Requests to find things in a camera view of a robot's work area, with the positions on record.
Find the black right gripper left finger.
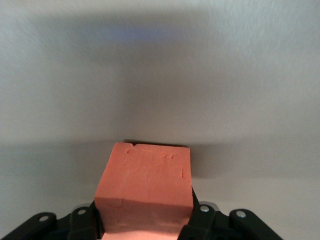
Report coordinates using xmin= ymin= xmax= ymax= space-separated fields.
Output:
xmin=0 ymin=202 xmax=105 ymax=240

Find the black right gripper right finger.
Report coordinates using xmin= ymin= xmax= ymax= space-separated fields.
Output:
xmin=177 ymin=186 xmax=285 ymax=240

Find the orange foam block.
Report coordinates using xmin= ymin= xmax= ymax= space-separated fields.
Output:
xmin=93 ymin=141 xmax=195 ymax=240

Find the large table cover mat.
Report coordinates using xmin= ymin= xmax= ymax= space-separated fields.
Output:
xmin=0 ymin=0 xmax=320 ymax=240

